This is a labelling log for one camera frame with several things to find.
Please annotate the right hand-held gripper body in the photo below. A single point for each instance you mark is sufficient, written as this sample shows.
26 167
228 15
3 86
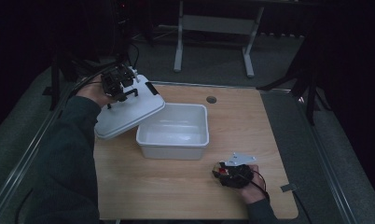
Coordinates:
240 175

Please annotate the black tripod stand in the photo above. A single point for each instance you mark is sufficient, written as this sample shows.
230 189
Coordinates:
310 93
55 81

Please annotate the grey tape piece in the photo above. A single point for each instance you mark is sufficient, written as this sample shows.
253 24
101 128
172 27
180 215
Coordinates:
288 187

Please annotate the white plastic storage box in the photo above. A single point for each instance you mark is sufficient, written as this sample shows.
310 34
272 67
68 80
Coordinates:
173 133

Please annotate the white metal desk frame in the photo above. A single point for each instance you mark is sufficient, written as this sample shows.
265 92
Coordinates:
219 25

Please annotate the person's left hand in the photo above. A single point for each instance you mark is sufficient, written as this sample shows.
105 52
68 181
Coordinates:
94 91

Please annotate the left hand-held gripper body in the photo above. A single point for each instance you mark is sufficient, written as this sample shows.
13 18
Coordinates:
114 79

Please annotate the person's right hand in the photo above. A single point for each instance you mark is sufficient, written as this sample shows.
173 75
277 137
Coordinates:
254 191

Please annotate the white box lid black latches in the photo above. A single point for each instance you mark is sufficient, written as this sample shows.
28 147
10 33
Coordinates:
129 115

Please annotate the metal floor rail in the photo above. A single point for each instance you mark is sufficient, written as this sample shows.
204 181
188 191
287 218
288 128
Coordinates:
328 168
17 168

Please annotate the grey round table grommet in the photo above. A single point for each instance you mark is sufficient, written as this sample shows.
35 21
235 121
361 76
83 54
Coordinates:
211 100

